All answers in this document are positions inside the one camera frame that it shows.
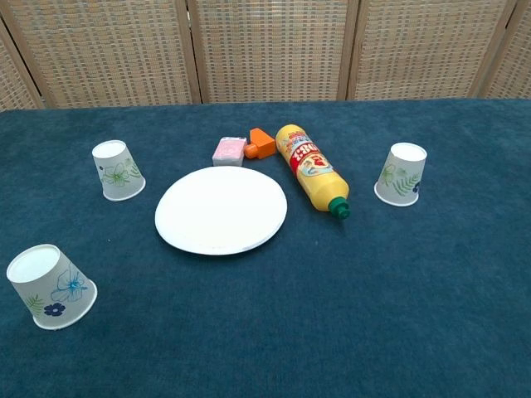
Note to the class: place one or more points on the white paper cup fern print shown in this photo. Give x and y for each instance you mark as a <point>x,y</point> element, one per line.
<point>400,182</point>

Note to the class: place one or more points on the woven rattan screen panel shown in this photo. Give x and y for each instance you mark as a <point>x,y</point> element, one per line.
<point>108,54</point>
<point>514,70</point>
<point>10,89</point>
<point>269,49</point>
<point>423,49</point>

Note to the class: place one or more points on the blue tablecloth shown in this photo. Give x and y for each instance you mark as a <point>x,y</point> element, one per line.
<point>373,311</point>

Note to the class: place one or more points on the pink and white small box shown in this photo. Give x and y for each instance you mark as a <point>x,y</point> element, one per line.
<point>228,151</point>

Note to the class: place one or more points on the yellow bottle with green cap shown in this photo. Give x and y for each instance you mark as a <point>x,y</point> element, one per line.
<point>315,174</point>

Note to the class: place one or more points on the white round paper plate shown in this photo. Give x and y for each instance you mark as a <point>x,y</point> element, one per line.
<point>220,211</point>

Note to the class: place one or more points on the white paper cup blue flower outline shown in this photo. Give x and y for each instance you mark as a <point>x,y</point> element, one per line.
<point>50,290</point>

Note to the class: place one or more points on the white paper cup green flower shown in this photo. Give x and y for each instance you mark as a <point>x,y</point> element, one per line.
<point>120,178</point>

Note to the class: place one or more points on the orange toy block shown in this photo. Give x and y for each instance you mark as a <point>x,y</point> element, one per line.
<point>263,145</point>

